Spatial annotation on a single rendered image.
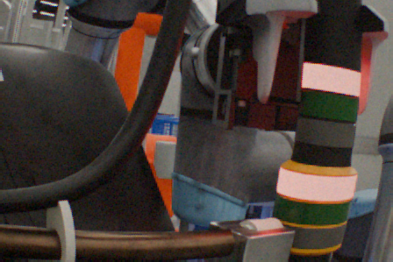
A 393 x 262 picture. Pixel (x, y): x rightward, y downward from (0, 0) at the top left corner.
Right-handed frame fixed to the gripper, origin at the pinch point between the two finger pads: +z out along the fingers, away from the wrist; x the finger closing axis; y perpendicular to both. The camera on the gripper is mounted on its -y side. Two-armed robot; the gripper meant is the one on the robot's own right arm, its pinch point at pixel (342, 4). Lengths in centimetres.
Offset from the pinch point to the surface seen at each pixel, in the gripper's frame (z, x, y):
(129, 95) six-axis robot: -411, -4, 14
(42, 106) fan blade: -6.6, 14.4, 6.8
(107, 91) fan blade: -11.6, 10.6, 5.7
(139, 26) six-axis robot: -404, -4, -40
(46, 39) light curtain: -580, 99, -38
